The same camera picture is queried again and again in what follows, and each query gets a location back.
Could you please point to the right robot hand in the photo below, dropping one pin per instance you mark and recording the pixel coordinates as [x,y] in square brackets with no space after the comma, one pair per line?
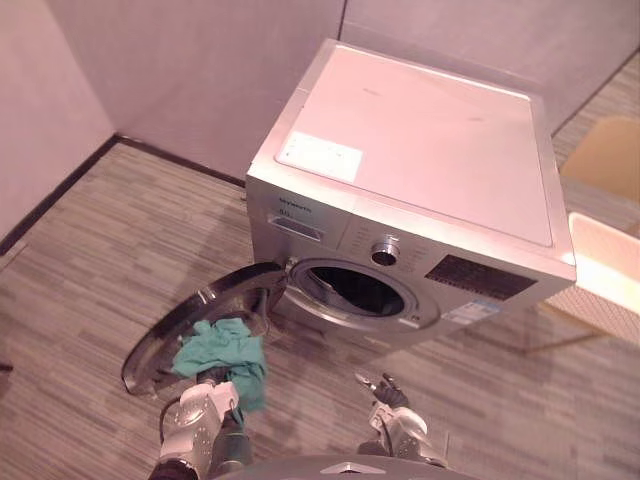
[391,395]

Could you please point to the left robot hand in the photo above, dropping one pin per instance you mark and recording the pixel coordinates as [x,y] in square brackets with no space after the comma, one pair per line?
[218,375]

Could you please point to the teal green cloth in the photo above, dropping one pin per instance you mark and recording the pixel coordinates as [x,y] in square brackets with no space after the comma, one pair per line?
[220,345]

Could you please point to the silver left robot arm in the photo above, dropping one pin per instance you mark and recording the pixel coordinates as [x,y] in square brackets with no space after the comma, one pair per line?
[197,425]

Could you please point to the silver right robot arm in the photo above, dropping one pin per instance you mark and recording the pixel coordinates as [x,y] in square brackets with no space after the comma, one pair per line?
[405,432]

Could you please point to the round chrome washing machine door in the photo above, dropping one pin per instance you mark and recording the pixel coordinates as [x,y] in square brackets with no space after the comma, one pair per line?
[165,345]

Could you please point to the silver front-load washing machine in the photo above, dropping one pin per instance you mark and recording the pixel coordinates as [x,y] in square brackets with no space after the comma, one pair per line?
[425,165]

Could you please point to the white perforated laundry basket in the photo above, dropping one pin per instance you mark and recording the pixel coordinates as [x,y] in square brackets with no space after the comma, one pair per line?
[607,265]

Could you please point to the grey robot torso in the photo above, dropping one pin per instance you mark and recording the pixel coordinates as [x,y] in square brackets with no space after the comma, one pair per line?
[345,469]

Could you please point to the white blue energy label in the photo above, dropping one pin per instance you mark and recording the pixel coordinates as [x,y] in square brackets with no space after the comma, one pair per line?
[475,312]

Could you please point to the chrome washer control knob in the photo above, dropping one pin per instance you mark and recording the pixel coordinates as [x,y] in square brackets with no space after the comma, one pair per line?
[385,250]

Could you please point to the black washer display panel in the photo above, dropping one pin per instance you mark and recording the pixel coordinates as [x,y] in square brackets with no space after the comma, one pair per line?
[480,277]

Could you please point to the washer detergent drawer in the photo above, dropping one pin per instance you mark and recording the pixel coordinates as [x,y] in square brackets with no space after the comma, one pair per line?
[299,226]

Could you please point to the white sticker on washer lid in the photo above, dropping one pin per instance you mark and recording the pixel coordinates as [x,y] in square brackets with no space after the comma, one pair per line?
[320,155]

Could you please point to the yellow chair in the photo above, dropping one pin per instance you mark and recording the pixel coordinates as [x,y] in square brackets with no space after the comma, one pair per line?
[607,155]

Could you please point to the black wall baseboard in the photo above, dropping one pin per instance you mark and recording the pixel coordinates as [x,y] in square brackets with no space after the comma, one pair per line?
[75,180]

